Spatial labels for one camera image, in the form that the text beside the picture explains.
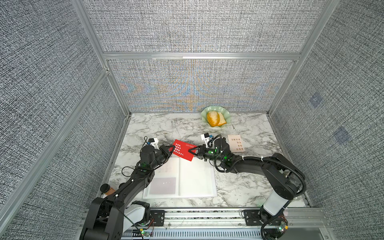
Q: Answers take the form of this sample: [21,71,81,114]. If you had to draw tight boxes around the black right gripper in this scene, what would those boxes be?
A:
[187,145,225,164]

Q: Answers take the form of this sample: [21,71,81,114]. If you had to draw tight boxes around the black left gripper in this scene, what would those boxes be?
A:
[149,144,175,171]

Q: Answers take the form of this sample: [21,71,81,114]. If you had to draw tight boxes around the small red card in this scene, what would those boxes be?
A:
[173,140,196,162]

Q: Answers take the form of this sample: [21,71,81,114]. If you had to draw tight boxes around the white photo album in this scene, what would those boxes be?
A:
[143,157,217,199]

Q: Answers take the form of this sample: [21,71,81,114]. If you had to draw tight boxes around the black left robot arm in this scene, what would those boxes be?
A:
[80,145,175,240]

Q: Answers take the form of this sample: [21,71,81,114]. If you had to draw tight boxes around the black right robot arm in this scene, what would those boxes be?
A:
[188,137,307,217]

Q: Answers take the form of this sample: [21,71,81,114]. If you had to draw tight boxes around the large orange bread roll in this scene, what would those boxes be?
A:
[207,111,219,127]

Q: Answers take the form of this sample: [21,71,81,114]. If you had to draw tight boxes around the pink card red characters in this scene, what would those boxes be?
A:
[228,135,245,153]

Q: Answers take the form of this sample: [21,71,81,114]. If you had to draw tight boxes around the small bread slice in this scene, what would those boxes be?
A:
[218,112,227,127]

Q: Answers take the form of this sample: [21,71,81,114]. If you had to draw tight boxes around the light green wavy bowl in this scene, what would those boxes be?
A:
[201,106,232,128]

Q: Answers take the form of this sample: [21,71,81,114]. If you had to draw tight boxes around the brown cup black lid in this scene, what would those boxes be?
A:
[100,184,116,196]

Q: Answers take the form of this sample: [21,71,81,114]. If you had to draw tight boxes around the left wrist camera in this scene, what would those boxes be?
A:
[147,138,159,149]

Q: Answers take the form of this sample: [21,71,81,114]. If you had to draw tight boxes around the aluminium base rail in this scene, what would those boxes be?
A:
[120,208,337,240]

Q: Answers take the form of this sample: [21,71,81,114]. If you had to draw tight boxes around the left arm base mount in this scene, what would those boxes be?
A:
[124,201,165,228]

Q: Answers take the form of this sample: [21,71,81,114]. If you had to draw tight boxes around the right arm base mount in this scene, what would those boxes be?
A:
[241,208,288,240]

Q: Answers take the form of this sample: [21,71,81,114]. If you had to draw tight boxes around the aluminium enclosure frame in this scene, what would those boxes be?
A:
[1,1,340,233]

